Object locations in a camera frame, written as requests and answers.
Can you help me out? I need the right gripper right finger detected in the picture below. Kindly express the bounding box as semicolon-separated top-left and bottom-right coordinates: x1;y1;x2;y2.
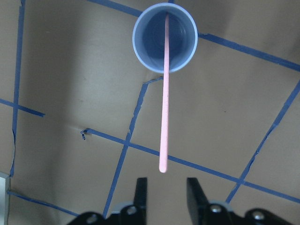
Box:
187;178;210;225

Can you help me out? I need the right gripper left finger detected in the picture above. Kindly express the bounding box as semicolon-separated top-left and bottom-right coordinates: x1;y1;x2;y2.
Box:
121;178;148;225

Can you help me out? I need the light blue plastic cup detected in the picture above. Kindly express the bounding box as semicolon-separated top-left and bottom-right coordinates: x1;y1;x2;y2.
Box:
132;2;198;74

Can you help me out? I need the pink chopstick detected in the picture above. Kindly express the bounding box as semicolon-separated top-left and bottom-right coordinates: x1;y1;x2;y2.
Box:
159;13;170;173

